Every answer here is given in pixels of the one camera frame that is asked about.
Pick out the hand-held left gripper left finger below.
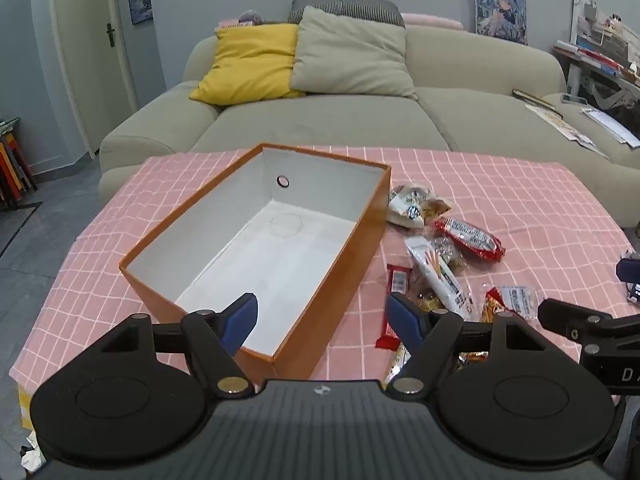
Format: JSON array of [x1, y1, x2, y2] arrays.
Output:
[[97, 292, 259, 399]]

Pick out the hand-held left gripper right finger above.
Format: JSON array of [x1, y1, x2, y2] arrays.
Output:
[[386, 292, 548, 399]]

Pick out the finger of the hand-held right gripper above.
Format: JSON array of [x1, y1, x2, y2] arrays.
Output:
[[537, 297, 622, 347]]

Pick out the red chocolate bar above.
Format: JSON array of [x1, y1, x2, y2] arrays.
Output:
[[375, 264, 414, 351]]

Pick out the red white-label snack packet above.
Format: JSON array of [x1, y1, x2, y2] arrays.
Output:
[[480, 284, 540, 322]]

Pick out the long white snack packet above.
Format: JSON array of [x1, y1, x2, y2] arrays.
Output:
[[404, 236, 476, 321]]

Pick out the orange cardboard box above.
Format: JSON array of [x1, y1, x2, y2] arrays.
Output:
[[118, 142, 392, 382]]

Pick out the clear candy packet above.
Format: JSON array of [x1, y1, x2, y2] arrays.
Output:
[[432, 236, 469, 275]]

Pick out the white snack bag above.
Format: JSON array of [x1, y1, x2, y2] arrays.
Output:
[[387, 184, 453, 231]]

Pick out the pink checked tablecloth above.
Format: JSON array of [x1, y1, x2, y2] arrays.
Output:
[[9, 146, 640, 387]]

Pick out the printed papers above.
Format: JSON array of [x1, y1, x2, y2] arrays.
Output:
[[525, 103, 609, 160]]

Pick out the white papers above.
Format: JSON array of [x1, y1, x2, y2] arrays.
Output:
[[581, 107, 640, 149]]

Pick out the beige sofa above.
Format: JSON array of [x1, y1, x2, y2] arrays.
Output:
[[97, 22, 640, 227]]

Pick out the dark book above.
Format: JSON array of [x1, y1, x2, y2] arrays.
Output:
[[512, 88, 557, 111]]

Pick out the crumpled white paper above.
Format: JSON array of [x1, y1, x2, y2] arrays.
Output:
[[20, 432, 49, 472]]

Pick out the cluttered desk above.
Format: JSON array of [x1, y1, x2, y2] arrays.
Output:
[[552, 42, 640, 112]]

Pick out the yellow cushion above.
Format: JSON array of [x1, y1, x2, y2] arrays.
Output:
[[189, 24, 307, 107]]

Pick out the beige cushion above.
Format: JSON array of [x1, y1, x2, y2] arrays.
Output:
[[289, 5, 420, 101]]

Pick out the stacked coloured stools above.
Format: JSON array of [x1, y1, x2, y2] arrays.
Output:
[[0, 117, 39, 212]]

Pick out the white desk organizer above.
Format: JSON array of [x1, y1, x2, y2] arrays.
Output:
[[570, 0, 640, 68]]

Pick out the pink cushion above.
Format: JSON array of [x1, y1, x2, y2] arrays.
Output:
[[400, 12, 466, 34]]

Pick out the white door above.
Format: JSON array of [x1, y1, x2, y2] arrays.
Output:
[[47, 0, 139, 154]]

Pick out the anime picture pillow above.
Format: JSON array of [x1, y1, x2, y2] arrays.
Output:
[[472, 0, 529, 46]]

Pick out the striped grey cushion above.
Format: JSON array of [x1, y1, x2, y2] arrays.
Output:
[[287, 0, 406, 29]]

